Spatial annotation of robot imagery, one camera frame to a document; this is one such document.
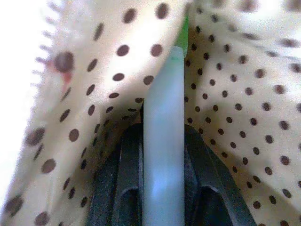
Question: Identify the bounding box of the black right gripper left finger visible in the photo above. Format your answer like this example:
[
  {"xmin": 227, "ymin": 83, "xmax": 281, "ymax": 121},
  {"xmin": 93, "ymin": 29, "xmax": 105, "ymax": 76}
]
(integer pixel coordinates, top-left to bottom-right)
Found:
[{"xmin": 86, "ymin": 103, "xmax": 144, "ymax": 226}]

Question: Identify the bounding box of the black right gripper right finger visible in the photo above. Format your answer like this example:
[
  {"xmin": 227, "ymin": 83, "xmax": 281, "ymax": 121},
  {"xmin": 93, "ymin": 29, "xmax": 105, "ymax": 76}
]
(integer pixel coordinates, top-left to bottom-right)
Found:
[{"xmin": 182, "ymin": 123, "xmax": 257, "ymax": 226}]

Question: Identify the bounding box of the white marker with green cap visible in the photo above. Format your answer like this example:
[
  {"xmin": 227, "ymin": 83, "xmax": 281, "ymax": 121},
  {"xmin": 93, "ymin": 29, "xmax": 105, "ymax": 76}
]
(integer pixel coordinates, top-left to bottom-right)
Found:
[{"xmin": 142, "ymin": 9, "xmax": 190, "ymax": 226}]

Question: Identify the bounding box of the cream polka dot cloth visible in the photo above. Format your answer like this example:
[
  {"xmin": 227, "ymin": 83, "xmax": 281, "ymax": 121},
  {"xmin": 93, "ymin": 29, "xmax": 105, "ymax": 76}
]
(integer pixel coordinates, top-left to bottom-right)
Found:
[{"xmin": 0, "ymin": 0, "xmax": 301, "ymax": 226}]

